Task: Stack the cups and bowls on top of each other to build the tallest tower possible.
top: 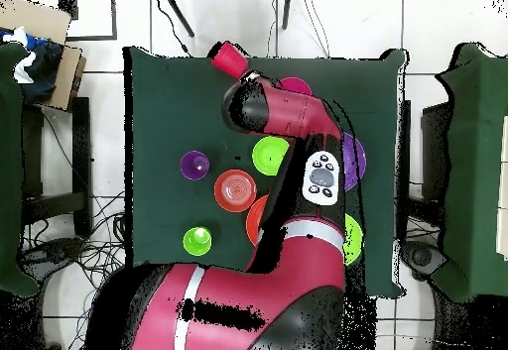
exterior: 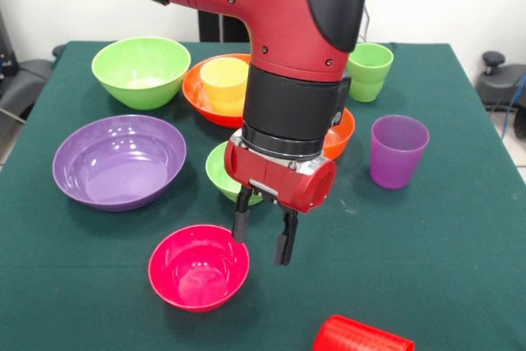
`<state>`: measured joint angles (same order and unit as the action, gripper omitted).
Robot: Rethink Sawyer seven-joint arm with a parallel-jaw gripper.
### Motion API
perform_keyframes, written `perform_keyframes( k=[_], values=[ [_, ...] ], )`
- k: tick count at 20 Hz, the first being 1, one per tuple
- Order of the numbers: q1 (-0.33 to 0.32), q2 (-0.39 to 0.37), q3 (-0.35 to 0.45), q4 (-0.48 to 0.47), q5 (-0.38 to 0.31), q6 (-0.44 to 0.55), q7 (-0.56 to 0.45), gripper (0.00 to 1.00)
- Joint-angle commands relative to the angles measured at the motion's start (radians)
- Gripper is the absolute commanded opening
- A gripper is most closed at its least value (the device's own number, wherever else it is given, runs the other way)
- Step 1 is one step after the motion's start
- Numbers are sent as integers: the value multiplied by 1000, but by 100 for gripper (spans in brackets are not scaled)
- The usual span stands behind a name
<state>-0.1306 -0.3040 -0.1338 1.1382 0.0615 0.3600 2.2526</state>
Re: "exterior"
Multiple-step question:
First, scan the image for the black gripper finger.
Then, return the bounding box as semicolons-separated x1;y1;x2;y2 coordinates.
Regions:
231;186;253;244
273;205;299;267

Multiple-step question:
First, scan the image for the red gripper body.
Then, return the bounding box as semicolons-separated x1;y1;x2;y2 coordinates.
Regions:
224;140;338;215

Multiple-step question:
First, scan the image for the pink bowl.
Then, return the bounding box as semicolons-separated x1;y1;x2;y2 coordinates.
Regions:
147;224;251;313

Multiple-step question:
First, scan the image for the small orange bowl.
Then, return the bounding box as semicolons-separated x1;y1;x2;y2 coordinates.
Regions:
322;107;357;162

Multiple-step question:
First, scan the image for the yellow cup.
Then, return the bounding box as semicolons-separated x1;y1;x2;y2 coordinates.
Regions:
199;57;251;118

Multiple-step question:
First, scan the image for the red cup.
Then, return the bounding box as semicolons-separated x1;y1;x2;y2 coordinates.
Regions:
312;314;415;351

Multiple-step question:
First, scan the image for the small green bowl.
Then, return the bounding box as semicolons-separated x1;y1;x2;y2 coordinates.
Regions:
205;141;264;206

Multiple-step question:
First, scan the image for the purple cup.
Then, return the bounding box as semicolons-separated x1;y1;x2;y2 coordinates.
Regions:
370;114;431;191

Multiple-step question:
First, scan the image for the large orange-red bowl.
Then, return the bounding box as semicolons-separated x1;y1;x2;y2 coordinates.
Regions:
182;53;251;129

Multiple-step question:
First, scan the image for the dark green tablecloth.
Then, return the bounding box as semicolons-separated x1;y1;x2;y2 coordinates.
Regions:
0;40;526;351

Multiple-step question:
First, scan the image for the large purple bowl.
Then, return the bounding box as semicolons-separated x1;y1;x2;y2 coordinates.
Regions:
52;114;188;213

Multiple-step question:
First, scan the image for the green cup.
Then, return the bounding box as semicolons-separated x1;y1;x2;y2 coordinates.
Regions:
347;43;395;104

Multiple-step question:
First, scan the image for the large green bowl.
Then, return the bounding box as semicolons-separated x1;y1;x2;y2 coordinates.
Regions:
91;35;192;112

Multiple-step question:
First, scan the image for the black hanging cable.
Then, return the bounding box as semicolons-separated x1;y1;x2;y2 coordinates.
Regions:
359;5;372;42

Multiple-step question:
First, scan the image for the black pedestal leg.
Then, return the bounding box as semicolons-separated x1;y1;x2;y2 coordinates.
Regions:
0;44;67;122
475;51;526;113

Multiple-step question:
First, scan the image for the blue cable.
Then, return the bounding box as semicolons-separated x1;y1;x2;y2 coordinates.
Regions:
501;74;526;138

